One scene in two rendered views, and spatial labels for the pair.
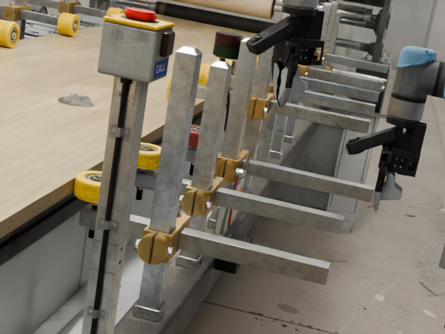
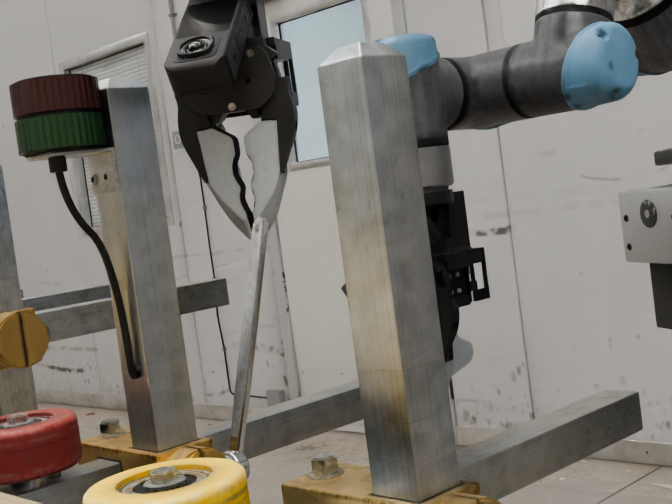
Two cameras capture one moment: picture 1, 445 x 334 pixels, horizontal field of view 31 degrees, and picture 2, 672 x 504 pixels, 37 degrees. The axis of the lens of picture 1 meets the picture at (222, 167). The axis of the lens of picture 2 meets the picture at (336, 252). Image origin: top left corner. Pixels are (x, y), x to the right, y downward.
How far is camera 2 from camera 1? 1.33 m
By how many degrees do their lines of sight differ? 55
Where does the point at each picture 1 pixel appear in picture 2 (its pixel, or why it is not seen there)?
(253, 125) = (18, 389)
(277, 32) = (237, 19)
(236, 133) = (176, 362)
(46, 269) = not seen: outside the picture
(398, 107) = (428, 164)
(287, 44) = (257, 52)
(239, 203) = not seen: hidden behind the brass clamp
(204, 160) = (429, 386)
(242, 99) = (161, 256)
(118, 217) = not seen: outside the picture
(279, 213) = (548, 453)
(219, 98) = (410, 160)
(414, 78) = (435, 93)
